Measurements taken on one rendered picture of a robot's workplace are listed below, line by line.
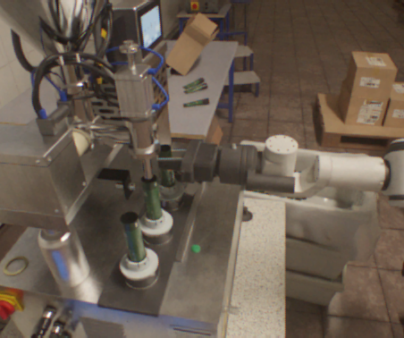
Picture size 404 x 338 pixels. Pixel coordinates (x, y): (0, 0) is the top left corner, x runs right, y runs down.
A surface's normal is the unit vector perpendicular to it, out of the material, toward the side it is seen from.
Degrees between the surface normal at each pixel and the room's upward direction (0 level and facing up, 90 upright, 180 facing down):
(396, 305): 0
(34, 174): 90
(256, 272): 0
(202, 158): 0
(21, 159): 90
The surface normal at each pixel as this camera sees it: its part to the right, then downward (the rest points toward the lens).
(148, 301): -0.04, -0.81
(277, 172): -0.18, 0.62
